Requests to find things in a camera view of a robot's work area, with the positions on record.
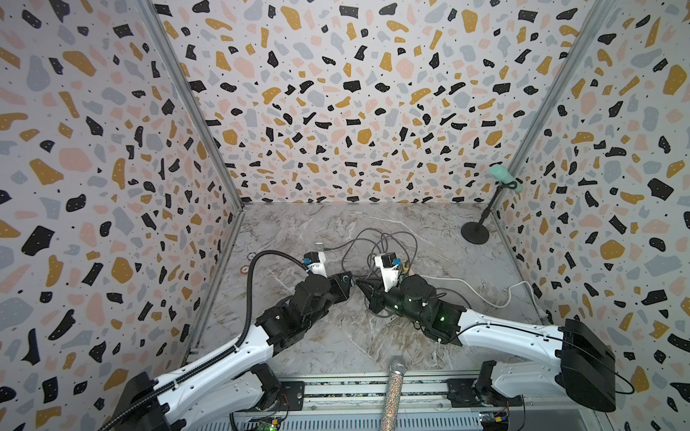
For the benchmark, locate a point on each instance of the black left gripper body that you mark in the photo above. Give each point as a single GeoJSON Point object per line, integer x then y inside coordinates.
{"type": "Point", "coordinates": [340, 290]}

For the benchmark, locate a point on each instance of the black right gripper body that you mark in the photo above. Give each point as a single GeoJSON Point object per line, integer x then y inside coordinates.
{"type": "Point", "coordinates": [399, 303]}

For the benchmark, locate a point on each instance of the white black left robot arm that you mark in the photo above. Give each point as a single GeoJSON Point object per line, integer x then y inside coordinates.
{"type": "Point", "coordinates": [235, 376]}

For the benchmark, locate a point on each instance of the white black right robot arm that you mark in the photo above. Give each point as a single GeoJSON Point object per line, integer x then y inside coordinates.
{"type": "Point", "coordinates": [554, 360]}

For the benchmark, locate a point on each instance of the glitter silver microphone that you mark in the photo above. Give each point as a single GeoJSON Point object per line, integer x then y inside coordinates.
{"type": "Point", "coordinates": [395, 384]}

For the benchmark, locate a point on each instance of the black microphone stand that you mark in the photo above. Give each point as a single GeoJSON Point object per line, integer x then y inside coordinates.
{"type": "Point", "coordinates": [476, 232]}

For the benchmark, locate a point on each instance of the green microphone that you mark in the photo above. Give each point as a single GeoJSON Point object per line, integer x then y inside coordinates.
{"type": "Point", "coordinates": [501, 174]}

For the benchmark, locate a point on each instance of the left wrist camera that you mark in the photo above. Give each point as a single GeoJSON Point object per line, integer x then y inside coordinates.
{"type": "Point", "coordinates": [315, 263]}

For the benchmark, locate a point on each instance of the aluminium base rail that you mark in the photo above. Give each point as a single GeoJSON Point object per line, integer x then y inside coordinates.
{"type": "Point", "coordinates": [429, 402]}

